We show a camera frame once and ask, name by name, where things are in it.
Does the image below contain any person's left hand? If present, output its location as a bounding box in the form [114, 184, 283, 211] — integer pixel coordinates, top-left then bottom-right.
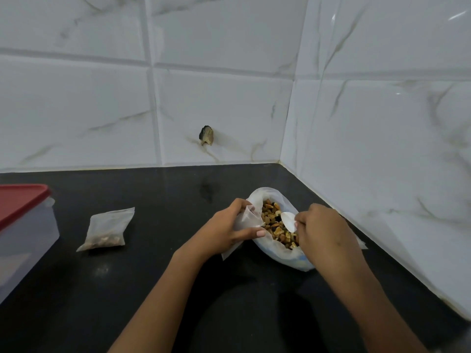
[179, 198, 267, 260]

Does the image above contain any person's right hand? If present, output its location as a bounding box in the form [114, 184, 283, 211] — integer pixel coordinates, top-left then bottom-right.
[294, 203, 363, 270]

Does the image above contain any person's left forearm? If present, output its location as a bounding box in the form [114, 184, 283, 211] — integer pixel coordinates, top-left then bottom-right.
[107, 248, 221, 353]

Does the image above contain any person's right forearm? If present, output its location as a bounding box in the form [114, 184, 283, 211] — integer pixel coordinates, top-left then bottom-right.
[319, 250, 427, 353]

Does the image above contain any heap of mixed nuts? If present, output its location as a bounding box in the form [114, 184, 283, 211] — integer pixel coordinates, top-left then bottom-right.
[261, 199, 299, 250]

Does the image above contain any clear container with red lid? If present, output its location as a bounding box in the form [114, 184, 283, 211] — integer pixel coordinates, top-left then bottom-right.
[0, 184, 60, 305]

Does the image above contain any small plastic bag of nuts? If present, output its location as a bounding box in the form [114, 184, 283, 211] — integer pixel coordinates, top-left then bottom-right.
[76, 207, 135, 252]

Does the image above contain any large plastic bag of nuts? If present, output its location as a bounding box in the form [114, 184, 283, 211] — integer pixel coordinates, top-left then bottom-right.
[221, 187, 368, 272]

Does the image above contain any white plastic spoon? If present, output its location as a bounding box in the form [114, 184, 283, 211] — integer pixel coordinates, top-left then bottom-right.
[280, 212, 299, 234]

